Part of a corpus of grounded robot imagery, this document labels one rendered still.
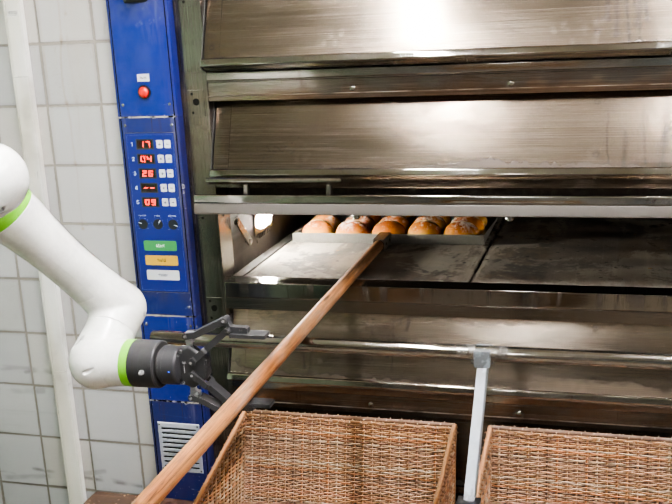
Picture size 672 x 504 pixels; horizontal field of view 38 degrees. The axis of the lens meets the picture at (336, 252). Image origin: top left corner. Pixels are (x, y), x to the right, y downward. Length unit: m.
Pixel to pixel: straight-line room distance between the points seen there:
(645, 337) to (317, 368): 0.78
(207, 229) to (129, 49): 0.47
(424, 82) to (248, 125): 0.44
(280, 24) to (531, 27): 0.57
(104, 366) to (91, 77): 0.87
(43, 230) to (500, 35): 1.03
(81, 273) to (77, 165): 0.68
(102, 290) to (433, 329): 0.83
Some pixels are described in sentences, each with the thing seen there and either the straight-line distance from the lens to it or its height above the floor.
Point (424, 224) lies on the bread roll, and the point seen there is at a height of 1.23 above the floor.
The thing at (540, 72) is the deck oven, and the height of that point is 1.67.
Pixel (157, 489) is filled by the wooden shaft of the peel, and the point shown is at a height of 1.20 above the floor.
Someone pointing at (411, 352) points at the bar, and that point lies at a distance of 1.99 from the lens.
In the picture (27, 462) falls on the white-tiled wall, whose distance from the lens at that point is 2.99.
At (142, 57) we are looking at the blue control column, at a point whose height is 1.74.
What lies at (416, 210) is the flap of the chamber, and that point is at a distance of 2.14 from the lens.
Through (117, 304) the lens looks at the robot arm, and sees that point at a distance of 2.00.
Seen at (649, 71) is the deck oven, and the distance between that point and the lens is 2.21.
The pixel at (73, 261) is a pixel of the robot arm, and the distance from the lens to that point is 1.95.
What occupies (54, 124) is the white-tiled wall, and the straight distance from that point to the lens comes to 2.62.
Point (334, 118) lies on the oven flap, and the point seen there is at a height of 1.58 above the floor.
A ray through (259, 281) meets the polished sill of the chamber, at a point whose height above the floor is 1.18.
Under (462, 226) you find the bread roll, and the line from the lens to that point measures 2.74.
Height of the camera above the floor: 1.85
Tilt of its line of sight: 14 degrees down
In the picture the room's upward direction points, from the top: 3 degrees counter-clockwise
